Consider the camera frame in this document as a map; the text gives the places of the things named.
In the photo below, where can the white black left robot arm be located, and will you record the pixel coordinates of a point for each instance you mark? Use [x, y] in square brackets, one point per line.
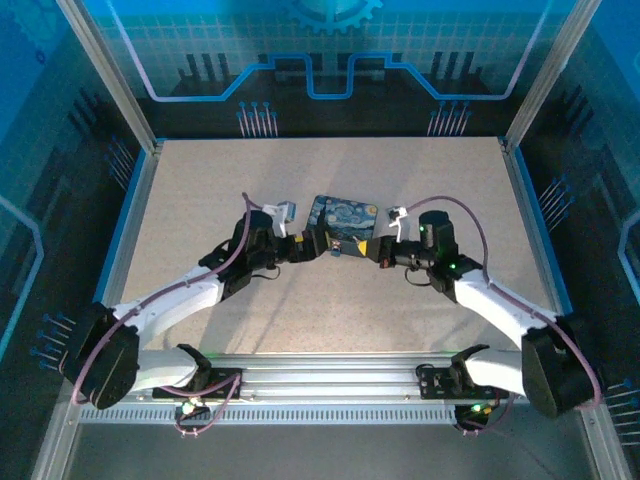
[165, 300]

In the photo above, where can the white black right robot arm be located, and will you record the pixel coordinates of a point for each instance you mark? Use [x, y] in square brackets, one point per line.
[500, 305]

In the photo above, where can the blue table border strip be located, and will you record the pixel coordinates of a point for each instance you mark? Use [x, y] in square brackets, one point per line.
[112, 255]

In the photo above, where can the small blue padlock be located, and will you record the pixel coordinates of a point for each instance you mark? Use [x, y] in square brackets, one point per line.
[336, 248]

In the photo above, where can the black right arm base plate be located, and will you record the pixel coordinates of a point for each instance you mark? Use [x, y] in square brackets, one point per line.
[432, 382]

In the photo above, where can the aluminium front mounting rail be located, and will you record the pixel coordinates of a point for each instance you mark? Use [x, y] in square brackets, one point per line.
[330, 375]

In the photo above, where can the aluminium frame post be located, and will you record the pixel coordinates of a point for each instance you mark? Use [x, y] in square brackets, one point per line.
[107, 75]
[550, 75]

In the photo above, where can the starry night painted tin box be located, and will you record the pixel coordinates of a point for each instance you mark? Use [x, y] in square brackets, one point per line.
[345, 217]

